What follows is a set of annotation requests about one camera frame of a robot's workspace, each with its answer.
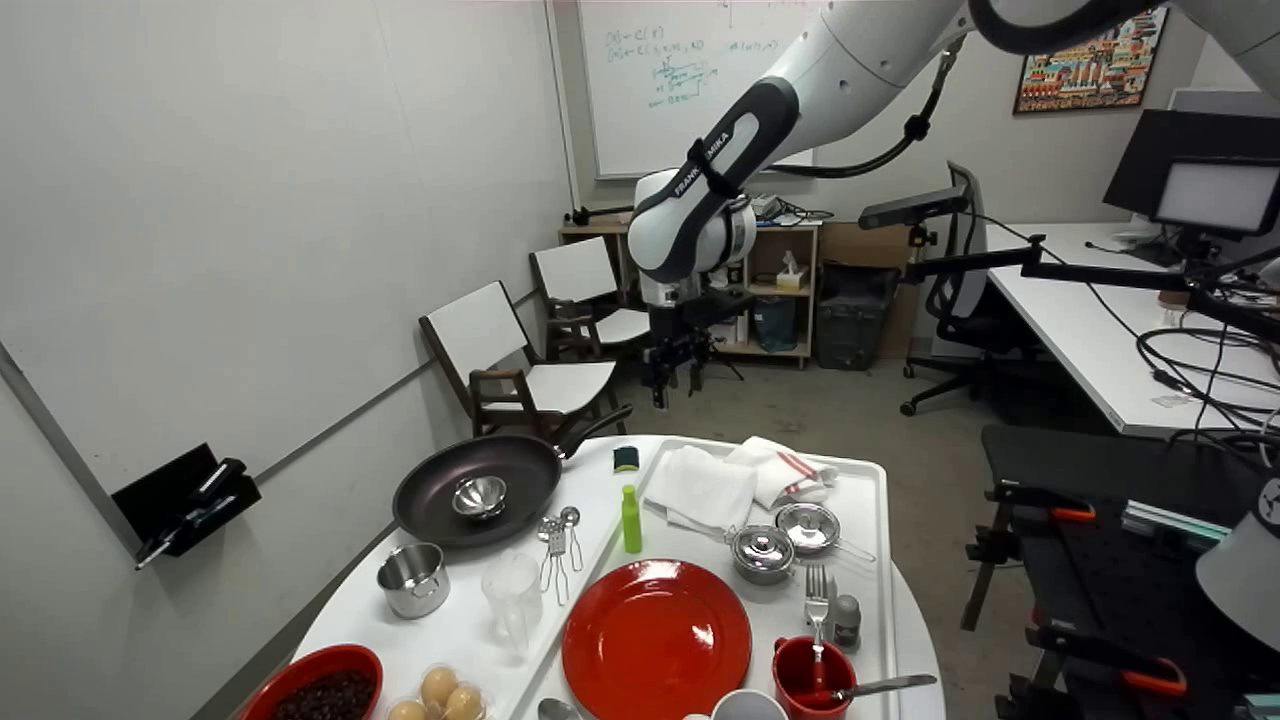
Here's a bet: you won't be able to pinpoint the white folding chair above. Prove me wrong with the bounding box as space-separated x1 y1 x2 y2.
531 234 652 359
421 281 617 438

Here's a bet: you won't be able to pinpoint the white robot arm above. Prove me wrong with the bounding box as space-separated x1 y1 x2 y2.
629 0 1280 285

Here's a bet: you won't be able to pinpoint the metal spoon in mug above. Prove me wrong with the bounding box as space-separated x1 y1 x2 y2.
815 671 942 703

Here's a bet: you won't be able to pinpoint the computer monitor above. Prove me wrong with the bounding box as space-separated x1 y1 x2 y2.
1103 108 1280 266

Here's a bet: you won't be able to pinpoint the small steel pot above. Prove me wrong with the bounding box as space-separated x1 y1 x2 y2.
377 542 451 620

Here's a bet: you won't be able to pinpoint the white folding chair far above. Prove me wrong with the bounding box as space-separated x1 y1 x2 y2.
531 234 652 359

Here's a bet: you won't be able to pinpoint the white desk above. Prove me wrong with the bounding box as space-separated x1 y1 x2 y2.
987 266 1280 435

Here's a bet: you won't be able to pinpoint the green plastic bottle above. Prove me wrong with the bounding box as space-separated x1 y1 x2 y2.
620 485 644 557

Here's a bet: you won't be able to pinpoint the wooden shelf unit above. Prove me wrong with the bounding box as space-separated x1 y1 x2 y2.
557 213 825 371

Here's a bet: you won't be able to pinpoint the bread rolls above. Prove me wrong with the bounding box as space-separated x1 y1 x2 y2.
389 668 489 720

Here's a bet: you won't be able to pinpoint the red mug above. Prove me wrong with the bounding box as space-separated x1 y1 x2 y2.
773 636 857 720

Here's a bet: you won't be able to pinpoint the white cloth with red stripes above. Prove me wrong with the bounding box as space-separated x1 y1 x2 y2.
644 435 833 529

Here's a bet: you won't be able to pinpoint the large dark frying pan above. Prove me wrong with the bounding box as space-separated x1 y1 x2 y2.
392 413 629 550

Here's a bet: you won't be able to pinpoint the wall whiteboard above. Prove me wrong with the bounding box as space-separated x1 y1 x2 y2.
582 0 815 179

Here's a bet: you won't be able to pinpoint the steel lidded pot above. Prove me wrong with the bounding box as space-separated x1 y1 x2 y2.
733 522 797 584

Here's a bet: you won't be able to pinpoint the black office chair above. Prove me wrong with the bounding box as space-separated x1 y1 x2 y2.
901 162 1039 414

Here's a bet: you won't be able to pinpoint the white pepper shaker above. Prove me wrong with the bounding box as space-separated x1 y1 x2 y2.
803 563 833 631

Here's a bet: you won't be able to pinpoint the black wall tray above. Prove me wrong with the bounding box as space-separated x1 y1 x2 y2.
116 442 260 569

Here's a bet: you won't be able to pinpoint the grey salt shaker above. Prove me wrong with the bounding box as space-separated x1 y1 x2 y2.
828 592 860 648

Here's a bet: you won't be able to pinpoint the white serving tray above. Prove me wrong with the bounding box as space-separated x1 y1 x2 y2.
518 438 895 720

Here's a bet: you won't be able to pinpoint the steel lid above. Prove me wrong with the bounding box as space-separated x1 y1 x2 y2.
778 504 841 557

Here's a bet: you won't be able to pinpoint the red plate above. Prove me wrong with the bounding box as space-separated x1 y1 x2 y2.
559 558 751 720

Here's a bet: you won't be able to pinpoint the clear plastic cup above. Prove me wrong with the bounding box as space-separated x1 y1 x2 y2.
479 557 543 650

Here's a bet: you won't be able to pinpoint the small steel bowl in pan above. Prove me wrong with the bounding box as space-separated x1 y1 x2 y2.
451 476 510 520

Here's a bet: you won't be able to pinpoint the white folding chair near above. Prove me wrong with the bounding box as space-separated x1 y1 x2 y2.
421 281 617 438

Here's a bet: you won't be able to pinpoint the red bowl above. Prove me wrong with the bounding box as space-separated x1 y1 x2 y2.
236 644 383 720

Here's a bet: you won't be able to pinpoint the framed wall picture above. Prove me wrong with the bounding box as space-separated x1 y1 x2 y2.
1014 7 1168 117

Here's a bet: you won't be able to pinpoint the camera on black boom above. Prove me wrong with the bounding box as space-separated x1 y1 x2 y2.
860 189 1268 332

